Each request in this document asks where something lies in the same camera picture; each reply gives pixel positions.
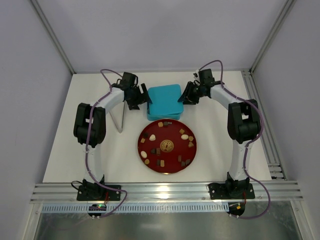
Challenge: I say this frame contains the silver metal tongs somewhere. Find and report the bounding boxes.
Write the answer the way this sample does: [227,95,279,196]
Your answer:
[109,102,127,134]

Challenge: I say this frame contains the white oval swirl chocolate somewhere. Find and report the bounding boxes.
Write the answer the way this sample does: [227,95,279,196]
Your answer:
[140,151,147,159]

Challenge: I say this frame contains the white heart chocolate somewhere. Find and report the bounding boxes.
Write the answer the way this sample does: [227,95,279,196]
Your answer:
[149,134,156,141]

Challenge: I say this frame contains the slotted cable duct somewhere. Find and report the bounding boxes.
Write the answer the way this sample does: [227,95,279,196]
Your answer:
[41,202,229,214]

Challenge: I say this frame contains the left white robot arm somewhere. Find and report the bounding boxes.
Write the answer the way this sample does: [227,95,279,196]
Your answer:
[73,72,151,201]

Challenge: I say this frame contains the teal square tin box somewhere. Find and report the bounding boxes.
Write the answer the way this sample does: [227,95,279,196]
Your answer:
[146,103,184,121]

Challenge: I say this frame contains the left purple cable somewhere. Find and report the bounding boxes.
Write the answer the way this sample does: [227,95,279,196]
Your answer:
[83,68,128,218]

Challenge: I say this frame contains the teal tin lid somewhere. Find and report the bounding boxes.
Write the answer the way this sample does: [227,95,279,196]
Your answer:
[148,84,184,116]

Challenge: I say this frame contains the aluminium front rail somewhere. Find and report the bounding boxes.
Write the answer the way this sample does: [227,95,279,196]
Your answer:
[30,180,304,203]

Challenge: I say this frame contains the red round lacquer plate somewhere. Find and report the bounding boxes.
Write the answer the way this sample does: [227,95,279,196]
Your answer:
[137,119,197,175]

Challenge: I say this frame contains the purple cable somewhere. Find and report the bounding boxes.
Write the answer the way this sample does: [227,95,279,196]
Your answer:
[197,59,272,220]
[83,68,128,218]

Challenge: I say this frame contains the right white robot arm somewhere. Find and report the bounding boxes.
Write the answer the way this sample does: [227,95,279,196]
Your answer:
[137,68,263,200]

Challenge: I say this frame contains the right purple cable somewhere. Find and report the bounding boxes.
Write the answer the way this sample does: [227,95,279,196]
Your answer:
[197,59,272,220]

